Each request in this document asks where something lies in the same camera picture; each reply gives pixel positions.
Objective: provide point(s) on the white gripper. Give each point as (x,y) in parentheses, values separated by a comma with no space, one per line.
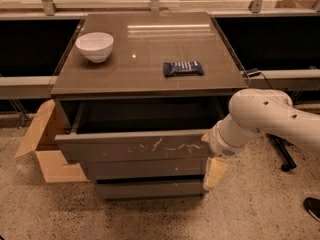
(220,144)

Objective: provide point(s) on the grey top drawer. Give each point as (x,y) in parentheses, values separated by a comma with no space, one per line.
(138,129)

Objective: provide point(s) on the grey drawer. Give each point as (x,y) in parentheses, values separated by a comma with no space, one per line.
(151,189)
(138,129)
(144,169)

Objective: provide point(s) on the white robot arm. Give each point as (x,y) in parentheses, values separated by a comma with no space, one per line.
(252,113)

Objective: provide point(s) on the grey drawer cabinet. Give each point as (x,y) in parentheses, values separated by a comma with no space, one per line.
(134,70)

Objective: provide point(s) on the grey bottom drawer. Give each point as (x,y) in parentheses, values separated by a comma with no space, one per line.
(151,189)

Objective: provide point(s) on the grey middle drawer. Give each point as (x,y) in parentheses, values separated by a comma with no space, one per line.
(144,169)

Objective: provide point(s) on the black stand leg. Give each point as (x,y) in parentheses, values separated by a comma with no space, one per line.
(288,162)

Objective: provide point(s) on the blue snack packet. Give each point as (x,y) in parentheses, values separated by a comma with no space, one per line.
(186,68)

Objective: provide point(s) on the black power adapter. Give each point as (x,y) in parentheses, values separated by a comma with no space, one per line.
(252,72)

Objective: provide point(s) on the black shoe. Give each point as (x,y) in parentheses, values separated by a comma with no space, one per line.
(312,206)

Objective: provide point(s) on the white ceramic bowl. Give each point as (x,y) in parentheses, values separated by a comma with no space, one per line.
(95,46)

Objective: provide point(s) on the open cardboard box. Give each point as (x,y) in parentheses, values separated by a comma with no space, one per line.
(40,140)

